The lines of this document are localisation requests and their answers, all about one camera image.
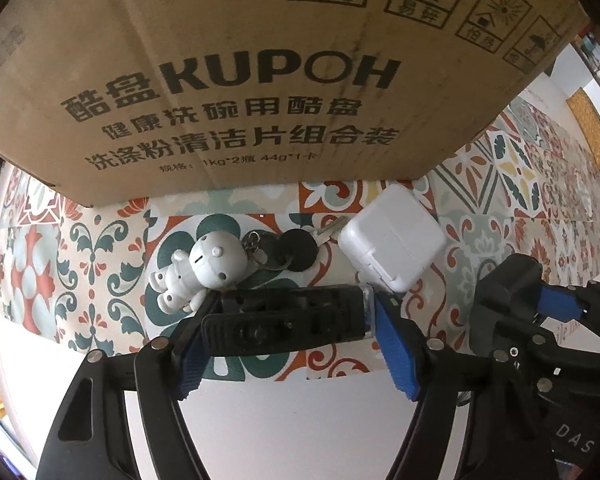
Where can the wicker tissue box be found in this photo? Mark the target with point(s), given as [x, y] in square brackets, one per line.
[595, 130]

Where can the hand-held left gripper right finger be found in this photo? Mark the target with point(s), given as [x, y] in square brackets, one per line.
[397, 355]

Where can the key with black round head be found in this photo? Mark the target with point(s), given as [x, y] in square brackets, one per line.
[296, 250]

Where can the white charger cube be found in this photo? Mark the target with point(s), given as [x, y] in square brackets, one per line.
[392, 235]

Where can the black power adapter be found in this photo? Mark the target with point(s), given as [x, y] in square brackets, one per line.
[285, 322]

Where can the patterned white tablecloth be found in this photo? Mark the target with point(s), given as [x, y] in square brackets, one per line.
[105, 240]

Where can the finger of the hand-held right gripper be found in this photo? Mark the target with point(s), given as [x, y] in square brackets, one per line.
[505, 290]
[562, 305]

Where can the brown cardboard box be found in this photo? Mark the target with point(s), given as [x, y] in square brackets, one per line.
[260, 75]

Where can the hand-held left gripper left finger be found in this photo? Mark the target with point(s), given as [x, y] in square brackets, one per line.
[192, 360]

